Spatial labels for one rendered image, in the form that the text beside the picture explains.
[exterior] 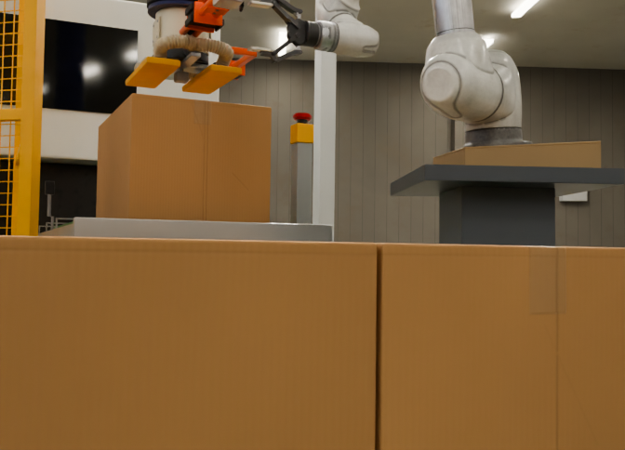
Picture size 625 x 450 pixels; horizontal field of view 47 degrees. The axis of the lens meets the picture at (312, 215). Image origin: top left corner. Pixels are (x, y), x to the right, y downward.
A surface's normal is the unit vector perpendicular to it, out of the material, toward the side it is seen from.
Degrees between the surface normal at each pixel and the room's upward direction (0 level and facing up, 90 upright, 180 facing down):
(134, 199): 90
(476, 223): 90
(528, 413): 90
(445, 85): 101
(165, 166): 90
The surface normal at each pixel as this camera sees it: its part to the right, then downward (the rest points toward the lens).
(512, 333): 0.40, -0.04
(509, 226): 0.06, -0.05
